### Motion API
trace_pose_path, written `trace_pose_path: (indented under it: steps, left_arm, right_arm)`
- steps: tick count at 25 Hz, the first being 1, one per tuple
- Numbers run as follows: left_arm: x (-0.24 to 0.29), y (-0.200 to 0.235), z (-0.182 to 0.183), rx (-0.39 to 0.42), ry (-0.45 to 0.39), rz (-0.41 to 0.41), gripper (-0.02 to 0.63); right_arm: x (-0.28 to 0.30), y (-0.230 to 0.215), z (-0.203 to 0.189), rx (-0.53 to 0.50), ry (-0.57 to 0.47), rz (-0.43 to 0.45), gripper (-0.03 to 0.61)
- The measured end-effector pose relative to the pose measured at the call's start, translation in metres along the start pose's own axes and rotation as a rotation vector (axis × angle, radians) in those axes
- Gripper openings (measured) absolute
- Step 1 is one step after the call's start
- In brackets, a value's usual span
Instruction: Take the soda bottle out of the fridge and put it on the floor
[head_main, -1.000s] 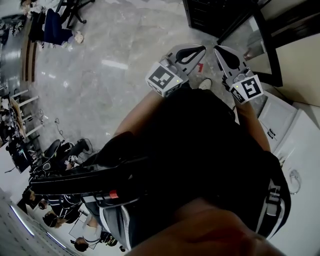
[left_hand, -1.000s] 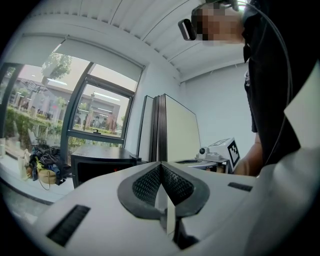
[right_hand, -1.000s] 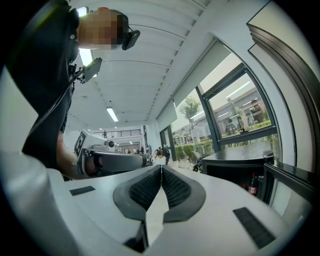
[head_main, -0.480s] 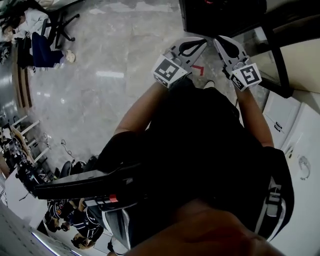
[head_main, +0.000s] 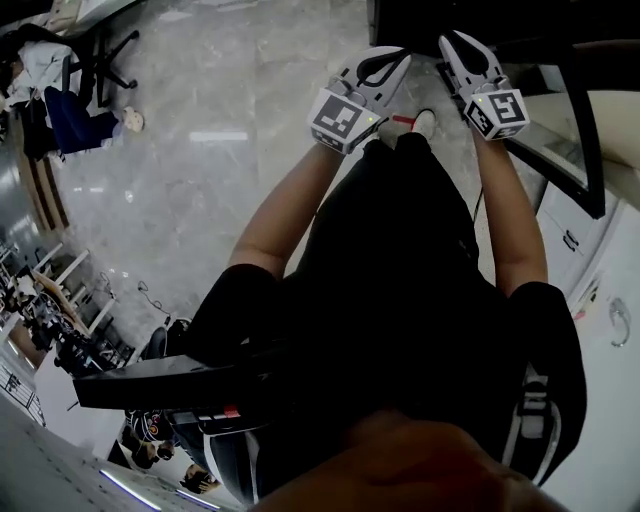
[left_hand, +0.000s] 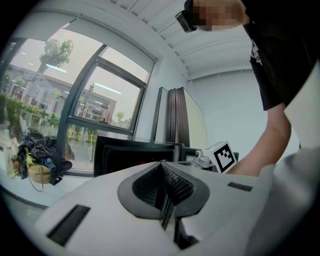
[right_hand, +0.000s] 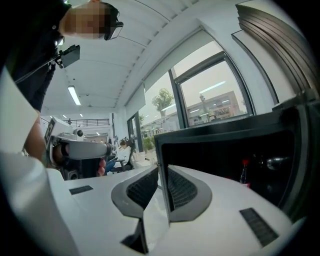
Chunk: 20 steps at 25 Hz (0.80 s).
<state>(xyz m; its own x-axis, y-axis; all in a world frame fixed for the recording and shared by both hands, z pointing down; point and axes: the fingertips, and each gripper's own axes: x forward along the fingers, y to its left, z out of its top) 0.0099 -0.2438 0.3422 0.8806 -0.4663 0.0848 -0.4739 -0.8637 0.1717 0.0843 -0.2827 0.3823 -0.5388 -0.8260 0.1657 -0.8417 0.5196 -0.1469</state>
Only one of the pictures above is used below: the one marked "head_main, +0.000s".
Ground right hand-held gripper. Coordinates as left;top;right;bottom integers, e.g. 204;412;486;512
437;29;531;143

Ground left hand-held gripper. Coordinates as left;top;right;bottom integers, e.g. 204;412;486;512
307;45;414;155

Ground person's left forearm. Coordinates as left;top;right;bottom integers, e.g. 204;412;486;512
227;143;370;282

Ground person's right forearm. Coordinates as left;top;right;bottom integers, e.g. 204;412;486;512
471;132;550;300

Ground white sneaker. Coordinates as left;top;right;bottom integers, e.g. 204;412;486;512
376;116;402;152
408;108;437;142

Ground person's black trousers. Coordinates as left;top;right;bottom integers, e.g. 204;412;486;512
293;131;495;294

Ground beige flat board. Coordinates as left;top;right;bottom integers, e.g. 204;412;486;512
582;88;640;199

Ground white cabinet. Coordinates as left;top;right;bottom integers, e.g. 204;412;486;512
536;183;640;362

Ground black office chair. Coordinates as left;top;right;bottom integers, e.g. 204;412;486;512
63;22;142;110

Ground person's black shirt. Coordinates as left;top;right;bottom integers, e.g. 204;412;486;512
188;260;589;507

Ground brown wooden rack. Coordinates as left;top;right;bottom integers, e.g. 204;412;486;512
18;148;70;232

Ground white framed work desks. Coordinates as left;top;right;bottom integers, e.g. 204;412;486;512
0;238;124;384

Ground person's face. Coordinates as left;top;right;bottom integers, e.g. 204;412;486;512
248;408;574;512

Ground ceiling light strip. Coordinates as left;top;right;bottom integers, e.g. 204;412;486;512
98;468;222;512

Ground black cable with plug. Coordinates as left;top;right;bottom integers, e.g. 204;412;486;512
136;279;192;327

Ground black head-mounted camera rig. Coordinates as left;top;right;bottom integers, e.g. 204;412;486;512
71;348;282;437

